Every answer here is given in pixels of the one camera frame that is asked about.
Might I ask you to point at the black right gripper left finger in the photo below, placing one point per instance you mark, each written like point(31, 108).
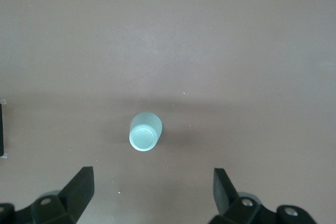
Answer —
point(78, 190)

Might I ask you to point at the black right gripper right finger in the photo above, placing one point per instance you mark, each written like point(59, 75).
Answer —
point(225, 195)

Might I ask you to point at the pale green plastic cup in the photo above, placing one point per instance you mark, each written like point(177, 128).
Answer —
point(143, 138)

